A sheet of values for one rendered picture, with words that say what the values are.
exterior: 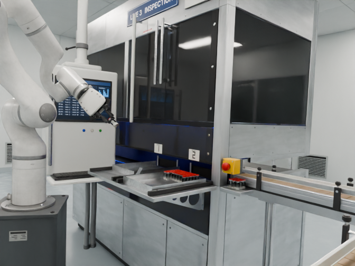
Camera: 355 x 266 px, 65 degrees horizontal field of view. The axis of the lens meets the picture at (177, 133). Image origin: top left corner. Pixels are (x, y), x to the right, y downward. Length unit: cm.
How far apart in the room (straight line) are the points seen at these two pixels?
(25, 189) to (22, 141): 18
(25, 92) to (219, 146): 90
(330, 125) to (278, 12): 438
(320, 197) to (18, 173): 119
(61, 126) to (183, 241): 110
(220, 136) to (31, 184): 87
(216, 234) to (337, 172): 473
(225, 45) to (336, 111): 475
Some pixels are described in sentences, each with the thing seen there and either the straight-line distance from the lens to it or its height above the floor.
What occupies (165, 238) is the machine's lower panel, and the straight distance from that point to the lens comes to 190.
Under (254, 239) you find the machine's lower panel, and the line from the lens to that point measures 186.
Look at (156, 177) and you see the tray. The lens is 159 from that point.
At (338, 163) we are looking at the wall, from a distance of 608.
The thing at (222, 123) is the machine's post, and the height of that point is 120.
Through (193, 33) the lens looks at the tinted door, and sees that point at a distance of 169.
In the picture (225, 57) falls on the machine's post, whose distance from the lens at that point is 147.
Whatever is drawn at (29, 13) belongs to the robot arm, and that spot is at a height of 158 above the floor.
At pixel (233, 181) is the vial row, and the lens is 145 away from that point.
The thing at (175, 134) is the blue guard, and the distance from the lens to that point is 170.
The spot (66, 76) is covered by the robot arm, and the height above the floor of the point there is 139.
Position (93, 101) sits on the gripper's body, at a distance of 126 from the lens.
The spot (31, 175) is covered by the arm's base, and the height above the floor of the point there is 99.
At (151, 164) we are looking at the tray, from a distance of 198.
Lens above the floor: 122
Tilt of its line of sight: 3 degrees down
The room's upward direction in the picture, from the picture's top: 2 degrees clockwise
